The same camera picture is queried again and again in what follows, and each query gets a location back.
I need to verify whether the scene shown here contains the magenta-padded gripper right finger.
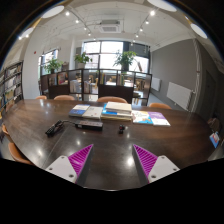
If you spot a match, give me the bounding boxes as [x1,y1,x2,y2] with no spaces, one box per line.
[132,143,181,185]

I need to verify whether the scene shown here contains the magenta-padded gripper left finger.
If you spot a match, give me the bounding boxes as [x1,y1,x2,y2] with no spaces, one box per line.
[45,143,96,187]

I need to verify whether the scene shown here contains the purple and white book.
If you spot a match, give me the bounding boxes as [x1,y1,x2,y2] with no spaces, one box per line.
[147,111,171,127]

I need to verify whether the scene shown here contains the black power strip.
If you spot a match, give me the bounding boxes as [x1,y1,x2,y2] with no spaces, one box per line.
[74,119,104,132]

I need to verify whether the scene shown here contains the white and blue illustrated book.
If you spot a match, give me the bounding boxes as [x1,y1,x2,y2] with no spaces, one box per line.
[131,110,154,126]

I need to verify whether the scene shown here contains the small blue booklet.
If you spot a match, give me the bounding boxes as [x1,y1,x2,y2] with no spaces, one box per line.
[209,131,222,149]

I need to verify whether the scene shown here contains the dark blue book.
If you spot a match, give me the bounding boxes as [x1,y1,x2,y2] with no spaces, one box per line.
[68,103,91,118]

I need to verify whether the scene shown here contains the large bright blue book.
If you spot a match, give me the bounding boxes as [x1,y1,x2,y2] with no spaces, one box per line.
[100,102,133,119]

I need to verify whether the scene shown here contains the cream book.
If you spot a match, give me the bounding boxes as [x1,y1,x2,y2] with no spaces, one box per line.
[100,114,133,122]

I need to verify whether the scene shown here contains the grey-white hardcover book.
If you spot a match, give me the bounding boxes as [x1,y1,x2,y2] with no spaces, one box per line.
[105,101,133,117]

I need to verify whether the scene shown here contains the orange chairs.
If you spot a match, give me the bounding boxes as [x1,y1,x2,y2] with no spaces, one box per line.
[0,94,224,166]

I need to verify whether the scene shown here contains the dark open shelf unit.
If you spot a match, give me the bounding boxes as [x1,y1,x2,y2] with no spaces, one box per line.
[39,68,153,107]

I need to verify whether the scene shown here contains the tall bookshelf with books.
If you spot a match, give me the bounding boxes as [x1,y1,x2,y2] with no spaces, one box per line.
[0,60,24,114]

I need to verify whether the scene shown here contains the bushy green potted plant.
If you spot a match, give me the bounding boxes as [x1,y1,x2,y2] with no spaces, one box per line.
[43,58,64,75]

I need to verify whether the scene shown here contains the small green potted plant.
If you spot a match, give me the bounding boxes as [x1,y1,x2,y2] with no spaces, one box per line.
[73,52,93,70]

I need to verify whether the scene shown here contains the small paned window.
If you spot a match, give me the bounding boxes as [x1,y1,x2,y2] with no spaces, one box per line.
[39,49,59,76]

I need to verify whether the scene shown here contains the large green potted plant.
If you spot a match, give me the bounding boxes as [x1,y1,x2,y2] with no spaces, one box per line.
[113,50,138,71]

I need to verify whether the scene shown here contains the large paned window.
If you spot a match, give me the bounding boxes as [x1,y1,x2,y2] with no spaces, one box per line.
[82,40,150,73]

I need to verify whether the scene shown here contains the ceiling air conditioner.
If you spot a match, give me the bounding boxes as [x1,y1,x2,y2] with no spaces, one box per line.
[98,19,122,34]

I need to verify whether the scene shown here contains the ceiling spot lights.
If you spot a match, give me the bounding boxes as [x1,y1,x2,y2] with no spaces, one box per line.
[18,9,156,39]

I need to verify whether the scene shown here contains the round white ceiling lamps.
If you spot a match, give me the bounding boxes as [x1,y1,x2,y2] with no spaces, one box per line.
[19,0,208,39]

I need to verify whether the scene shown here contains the black power strip cable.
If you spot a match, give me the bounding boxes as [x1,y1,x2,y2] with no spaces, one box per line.
[45,119,77,138]

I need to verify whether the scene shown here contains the white wall radiator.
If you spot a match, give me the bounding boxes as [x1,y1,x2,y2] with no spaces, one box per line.
[166,81,195,111]

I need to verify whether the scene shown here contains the small white wall panel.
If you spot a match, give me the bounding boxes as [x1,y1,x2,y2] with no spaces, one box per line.
[151,77,162,93]

